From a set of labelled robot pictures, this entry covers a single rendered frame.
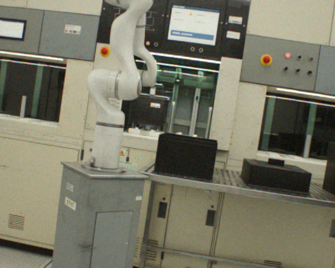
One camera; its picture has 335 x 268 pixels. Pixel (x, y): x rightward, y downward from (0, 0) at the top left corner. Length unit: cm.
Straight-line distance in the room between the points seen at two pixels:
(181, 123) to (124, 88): 165
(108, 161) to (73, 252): 40
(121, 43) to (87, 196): 63
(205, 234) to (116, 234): 88
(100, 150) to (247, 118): 101
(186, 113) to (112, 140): 166
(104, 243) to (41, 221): 104
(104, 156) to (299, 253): 139
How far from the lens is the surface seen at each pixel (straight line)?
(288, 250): 250
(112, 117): 163
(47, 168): 255
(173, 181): 174
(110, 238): 166
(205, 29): 239
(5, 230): 276
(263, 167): 182
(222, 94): 228
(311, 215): 247
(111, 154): 165
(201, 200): 238
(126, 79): 162
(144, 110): 256
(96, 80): 165
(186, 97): 324
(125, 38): 166
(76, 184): 164
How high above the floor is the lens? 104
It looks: 3 degrees down
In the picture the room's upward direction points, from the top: 8 degrees clockwise
